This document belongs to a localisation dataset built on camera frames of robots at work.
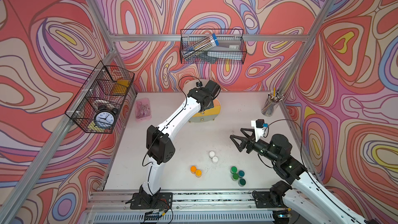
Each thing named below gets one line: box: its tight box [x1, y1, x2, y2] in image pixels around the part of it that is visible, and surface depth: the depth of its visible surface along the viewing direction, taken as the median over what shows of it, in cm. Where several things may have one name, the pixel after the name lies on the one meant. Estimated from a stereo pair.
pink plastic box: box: [135, 97, 152, 122], surface depth 110 cm
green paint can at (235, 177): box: [231, 173, 239, 181], surface depth 80 cm
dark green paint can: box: [238, 178, 247, 187], surface depth 78 cm
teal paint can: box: [237, 170, 246, 179], surface depth 81 cm
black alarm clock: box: [93, 105, 120, 130], surface depth 69 cm
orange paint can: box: [190, 165, 198, 174], surface depth 82 cm
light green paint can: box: [230, 165, 238, 175], surface depth 82 cm
